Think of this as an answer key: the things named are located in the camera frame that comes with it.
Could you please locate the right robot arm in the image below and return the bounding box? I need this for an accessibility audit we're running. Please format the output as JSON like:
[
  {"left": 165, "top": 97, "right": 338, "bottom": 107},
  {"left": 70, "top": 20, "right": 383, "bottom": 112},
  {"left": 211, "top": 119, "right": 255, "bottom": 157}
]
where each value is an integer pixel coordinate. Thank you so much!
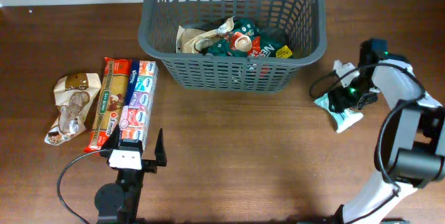
[{"left": 327, "top": 38, "right": 444, "bottom": 223}]

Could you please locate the grey plastic basket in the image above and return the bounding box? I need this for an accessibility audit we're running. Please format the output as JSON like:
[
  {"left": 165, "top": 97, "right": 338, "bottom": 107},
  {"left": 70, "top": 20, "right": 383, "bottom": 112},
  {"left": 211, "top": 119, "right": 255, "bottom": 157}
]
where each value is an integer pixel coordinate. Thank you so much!
[{"left": 138, "top": 0, "right": 327, "bottom": 93}]

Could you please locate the Kleenex tissue multipack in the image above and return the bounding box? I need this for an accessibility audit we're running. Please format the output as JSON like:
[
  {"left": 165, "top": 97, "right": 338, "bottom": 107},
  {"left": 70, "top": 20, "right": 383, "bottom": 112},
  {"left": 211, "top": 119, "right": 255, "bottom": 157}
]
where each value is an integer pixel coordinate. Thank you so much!
[{"left": 119, "top": 61, "right": 158, "bottom": 149}]

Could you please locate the white teal wipes packet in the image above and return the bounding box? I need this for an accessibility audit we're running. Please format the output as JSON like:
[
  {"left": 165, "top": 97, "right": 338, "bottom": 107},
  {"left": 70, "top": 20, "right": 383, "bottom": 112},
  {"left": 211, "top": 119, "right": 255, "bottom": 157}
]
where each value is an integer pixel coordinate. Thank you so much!
[{"left": 314, "top": 93, "right": 364, "bottom": 134}]

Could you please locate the brown cookie bag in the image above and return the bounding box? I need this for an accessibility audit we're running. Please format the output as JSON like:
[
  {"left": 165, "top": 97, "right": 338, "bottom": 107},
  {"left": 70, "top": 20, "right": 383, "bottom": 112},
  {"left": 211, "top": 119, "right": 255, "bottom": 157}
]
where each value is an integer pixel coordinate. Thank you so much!
[{"left": 44, "top": 72, "right": 102, "bottom": 145}]

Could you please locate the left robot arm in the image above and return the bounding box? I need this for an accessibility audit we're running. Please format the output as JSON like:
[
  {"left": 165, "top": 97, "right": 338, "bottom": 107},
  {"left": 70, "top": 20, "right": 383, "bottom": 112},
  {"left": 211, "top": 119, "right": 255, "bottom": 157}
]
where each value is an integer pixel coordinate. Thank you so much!
[{"left": 95, "top": 128, "right": 167, "bottom": 224}]

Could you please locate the green Nescafe coffee bag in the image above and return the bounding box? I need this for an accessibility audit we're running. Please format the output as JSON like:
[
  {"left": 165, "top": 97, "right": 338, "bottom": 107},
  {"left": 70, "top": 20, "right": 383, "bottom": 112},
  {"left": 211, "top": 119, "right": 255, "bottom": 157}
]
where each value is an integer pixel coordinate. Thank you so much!
[{"left": 175, "top": 16, "right": 293, "bottom": 59}]

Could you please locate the San Remo spaghetti packet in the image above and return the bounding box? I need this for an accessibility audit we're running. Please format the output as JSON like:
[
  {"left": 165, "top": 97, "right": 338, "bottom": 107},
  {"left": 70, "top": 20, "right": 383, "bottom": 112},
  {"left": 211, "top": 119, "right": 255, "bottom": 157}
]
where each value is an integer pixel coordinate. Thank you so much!
[{"left": 84, "top": 57, "right": 132, "bottom": 153}]

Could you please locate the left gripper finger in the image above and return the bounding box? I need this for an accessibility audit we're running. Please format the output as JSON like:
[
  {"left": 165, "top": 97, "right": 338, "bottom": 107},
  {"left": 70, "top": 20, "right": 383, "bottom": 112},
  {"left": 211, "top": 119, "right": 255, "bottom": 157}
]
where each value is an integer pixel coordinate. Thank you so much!
[
  {"left": 100, "top": 125, "right": 120, "bottom": 157},
  {"left": 154, "top": 128, "right": 167, "bottom": 167}
]

